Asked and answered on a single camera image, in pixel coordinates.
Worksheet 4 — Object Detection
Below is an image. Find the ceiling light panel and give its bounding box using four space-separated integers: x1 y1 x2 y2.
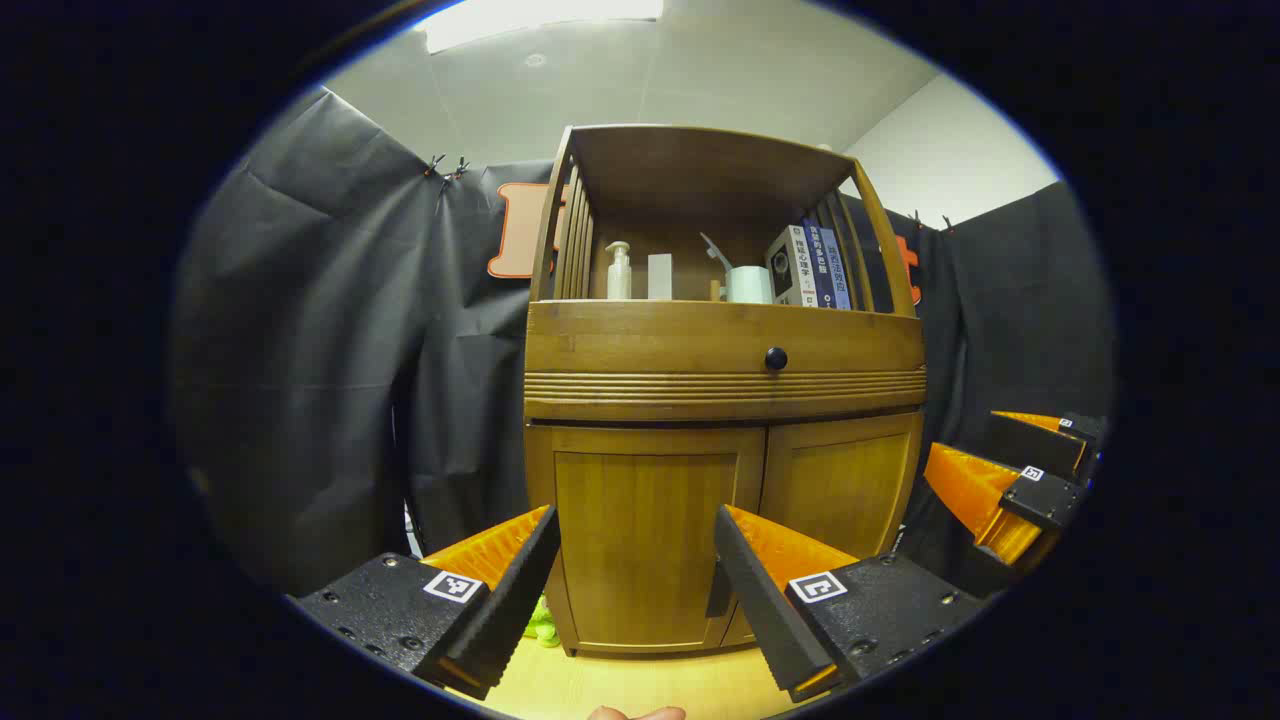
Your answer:
415 0 666 56

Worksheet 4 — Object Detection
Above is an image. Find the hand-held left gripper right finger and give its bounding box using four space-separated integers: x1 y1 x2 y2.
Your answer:
712 504 989 704

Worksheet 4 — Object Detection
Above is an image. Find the green frog toy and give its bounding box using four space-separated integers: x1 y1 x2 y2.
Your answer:
523 595 562 649

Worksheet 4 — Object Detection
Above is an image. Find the wooden double-door shoe cabinet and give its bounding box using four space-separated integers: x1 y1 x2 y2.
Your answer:
522 123 929 658

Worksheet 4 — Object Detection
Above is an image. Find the white cup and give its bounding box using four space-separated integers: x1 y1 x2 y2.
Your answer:
726 265 775 305

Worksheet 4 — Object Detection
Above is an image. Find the light blue book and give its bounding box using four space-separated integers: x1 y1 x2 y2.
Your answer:
820 226 854 311

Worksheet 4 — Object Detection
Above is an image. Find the black backdrop cloth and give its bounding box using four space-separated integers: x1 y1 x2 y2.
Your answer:
170 85 1116 601

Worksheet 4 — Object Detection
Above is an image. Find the wooden shoe cabinet door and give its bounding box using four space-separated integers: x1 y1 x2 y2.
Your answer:
545 425 767 653
738 412 923 647

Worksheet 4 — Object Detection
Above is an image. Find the wooden drawer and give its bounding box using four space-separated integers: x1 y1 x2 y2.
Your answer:
524 298 929 421

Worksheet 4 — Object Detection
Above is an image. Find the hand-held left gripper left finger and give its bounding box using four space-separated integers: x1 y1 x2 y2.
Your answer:
290 504 563 703

